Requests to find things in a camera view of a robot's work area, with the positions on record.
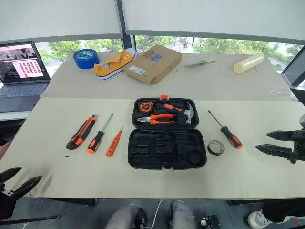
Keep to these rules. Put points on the wide white roller blind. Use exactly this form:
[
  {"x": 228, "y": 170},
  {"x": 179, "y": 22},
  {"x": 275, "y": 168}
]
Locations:
[{"x": 214, "y": 16}]

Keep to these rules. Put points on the black electrical tape roll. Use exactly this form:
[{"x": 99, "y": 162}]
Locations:
[{"x": 209, "y": 148}]

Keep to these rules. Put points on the orange voltage tester pen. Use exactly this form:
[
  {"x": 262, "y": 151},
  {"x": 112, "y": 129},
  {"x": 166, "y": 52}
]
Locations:
[{"x": 114, "y": 143}]

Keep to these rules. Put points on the black orange screwdriver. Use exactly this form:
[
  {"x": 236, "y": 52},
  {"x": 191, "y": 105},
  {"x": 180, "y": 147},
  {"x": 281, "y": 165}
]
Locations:
[
  {"x": 96, "y": 142},
  {"x": 230, "y": 137}
]

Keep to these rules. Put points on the dark monitor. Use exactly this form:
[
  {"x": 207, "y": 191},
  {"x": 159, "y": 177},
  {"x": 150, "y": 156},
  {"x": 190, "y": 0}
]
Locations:
[{"x": 294, "y": 71}]

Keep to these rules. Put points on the yellow canvas sneaker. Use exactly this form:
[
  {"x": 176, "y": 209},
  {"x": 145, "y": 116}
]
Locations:
[{"x": 112, "y": 68}]

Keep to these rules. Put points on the dark window frame post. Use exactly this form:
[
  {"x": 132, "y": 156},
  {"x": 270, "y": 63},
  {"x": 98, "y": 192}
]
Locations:
[{"x": 127, "y": 43}]

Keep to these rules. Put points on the black plastic tool case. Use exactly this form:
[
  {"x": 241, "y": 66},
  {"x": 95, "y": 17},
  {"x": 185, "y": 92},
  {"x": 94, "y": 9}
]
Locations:
[{"x": 166, "y": 152}]

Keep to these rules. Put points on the grey rounded shape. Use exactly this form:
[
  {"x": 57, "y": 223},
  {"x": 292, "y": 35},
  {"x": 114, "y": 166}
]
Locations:
[
  {"x": 182, "y": 214},
  {"x": 124, "y": 217}
]

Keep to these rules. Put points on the blue tape roll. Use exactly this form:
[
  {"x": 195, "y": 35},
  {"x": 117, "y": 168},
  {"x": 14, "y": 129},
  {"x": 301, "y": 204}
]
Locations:
[{"x": 83, "y": 62}]

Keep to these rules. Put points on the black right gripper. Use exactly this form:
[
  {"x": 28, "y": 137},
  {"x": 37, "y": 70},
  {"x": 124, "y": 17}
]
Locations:
[{"x": 299, "y": 148}]

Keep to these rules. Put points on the brown cardboard box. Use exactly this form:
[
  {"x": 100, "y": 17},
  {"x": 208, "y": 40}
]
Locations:
[{"x": 155, "y": 64}]

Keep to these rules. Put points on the orange black tape measure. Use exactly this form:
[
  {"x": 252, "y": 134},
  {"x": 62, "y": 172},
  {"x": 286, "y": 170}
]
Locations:
[{"x": 146, "y": 106}]

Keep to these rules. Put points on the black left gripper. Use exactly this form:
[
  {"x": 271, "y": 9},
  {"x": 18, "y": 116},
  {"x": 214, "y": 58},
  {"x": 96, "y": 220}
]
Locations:
[{"x": 6, "y": 200}]

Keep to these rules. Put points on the white sneaker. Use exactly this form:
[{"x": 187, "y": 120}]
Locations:
[{"x": 257, "y": 219}]

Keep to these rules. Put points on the black table leg bar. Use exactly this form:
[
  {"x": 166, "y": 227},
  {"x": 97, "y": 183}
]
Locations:
[
  {"x": 245, "y": 202},
  {"x": 78, "y": 201}
]

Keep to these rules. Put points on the black orange utility knife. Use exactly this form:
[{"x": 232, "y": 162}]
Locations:
[{"x": 82, "y": 134}]

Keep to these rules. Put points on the grey open laptop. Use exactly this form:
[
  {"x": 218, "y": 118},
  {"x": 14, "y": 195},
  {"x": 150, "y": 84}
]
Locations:
[{"x": 21, "y": 93}]

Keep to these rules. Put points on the bystander black trouser leg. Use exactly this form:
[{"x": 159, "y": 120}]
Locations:
[{"x": 283, "y": 212}]

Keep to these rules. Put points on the black white floor device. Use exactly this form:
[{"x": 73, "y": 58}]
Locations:
[{"x": 210, "y": 221}]

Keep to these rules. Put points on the cream plastic cylinder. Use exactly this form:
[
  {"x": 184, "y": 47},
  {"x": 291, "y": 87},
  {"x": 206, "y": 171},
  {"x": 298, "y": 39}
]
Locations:
[{"x": 247, "y": 63}]

